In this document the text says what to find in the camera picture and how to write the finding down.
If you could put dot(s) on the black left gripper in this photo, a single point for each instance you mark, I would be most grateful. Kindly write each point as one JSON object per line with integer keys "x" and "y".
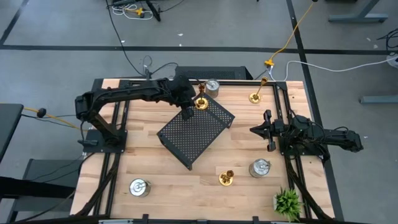
{"x": 183, "y": 93}

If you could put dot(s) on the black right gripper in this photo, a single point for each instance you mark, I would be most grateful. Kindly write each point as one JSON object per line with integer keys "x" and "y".
{"x": 271, "y": 132}

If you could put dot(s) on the gold candlestick holder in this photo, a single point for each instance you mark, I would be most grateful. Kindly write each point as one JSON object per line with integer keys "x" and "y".
{"x": 255, "y": 98}
{"x": 224, "y": 180}
{"x": 202, "y": 104}

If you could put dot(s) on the silver tin candle can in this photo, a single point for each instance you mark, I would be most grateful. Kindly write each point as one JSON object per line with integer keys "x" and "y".
{"x": 139, "y": 188}
{"x": 258, "y": 169}
{"x": 212, "y": 90}

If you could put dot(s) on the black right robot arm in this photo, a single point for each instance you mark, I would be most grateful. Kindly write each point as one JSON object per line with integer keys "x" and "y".
{"x": 326, "y": 135}

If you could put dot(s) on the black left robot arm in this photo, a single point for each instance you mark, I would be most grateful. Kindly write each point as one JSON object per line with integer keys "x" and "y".
{"x": 124, "y": 91}

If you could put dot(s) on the black computer case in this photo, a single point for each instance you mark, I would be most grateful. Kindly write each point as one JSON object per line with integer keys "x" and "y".
{"x": 217, "y": 73}

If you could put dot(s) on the black perforated metal riser shelf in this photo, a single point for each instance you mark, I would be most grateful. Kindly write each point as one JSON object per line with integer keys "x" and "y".
{"x": 196, "y": 133}

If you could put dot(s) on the small green potted plant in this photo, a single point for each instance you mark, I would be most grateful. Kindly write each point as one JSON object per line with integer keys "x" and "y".
{"x": 287, "y": 203}

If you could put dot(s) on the grey table foot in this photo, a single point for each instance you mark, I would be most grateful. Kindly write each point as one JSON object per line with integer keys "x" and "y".
{"x": 357, "y": 18}
{"x": 379, "y": 99}

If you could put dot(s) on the black desk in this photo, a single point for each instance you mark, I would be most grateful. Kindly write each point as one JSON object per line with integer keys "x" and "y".
{"x": 7, "y": 124}

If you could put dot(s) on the black beam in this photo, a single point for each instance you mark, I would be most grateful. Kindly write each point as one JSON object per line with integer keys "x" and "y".
{"x": 25, "y": 188}

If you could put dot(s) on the black aluminium table frame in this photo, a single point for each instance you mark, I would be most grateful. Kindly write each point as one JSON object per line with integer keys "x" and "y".
{"x": 236, "y": 82}

